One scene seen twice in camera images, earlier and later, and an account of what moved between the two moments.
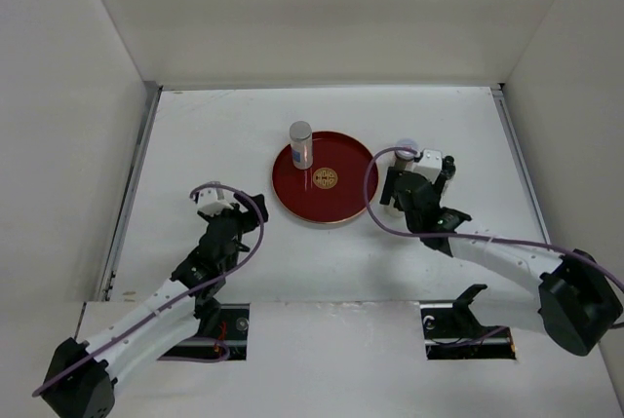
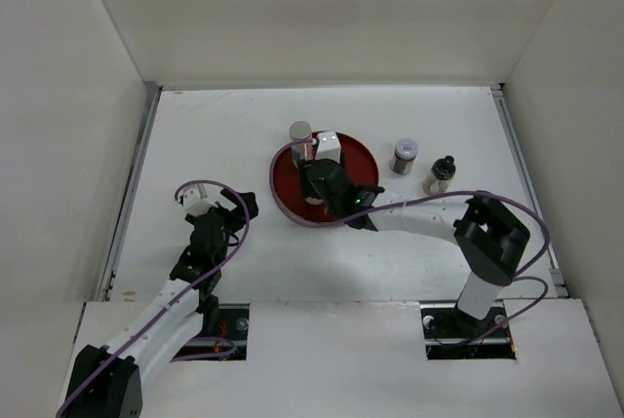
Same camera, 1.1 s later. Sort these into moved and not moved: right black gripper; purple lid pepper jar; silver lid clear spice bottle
Moved: right black gripper
Not moved: purple lid pepper jar; silver lid clear spice bottle
